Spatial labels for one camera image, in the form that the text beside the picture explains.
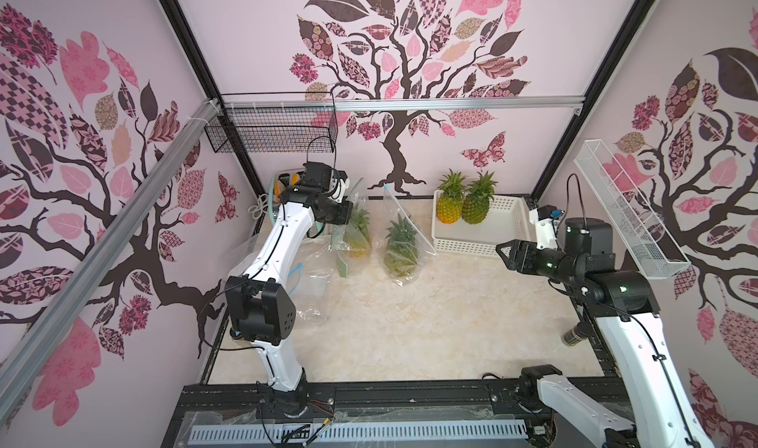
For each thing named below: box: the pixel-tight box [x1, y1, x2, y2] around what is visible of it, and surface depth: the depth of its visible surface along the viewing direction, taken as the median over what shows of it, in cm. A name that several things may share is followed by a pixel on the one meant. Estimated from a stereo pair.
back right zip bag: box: [380, 184, 438, 288], surface depth 85 cm
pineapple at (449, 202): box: [436, 168, 469, 224], surface depth 103 cm
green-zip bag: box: [330, 177, 374, 279], surface depth 89 cm
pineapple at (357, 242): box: [343, 208, 373, 259], surface depth 91 cm
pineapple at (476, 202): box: [461, 170, 499, 225], surface depth 103 cm
